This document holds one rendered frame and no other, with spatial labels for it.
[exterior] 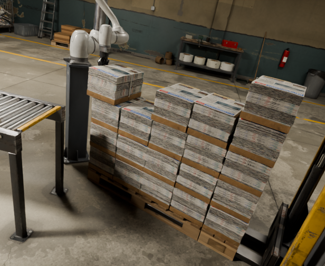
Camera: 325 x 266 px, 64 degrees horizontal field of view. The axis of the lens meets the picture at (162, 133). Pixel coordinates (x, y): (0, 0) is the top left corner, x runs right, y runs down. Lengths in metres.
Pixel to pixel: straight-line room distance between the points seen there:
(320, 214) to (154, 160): 1.12
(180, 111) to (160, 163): 0.46
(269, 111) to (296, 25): 7.31
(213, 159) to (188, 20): 7.02
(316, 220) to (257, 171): 0.41
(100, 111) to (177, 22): 6.63
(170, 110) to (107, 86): 0.55
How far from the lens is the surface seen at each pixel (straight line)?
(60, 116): 2.06
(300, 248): 1.75
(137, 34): 8.80
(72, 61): 2.47
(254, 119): 1.63
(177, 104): 1.77
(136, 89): 2.27
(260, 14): 8.61
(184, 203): 2.06
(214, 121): 1.70
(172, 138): 1.87
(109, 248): 2.04
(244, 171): 1.76
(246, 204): 1.88
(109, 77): 2.03
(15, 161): 1.75
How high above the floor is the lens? 1.58
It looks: 25 degrees down
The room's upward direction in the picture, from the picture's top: 11 degrees clockwise
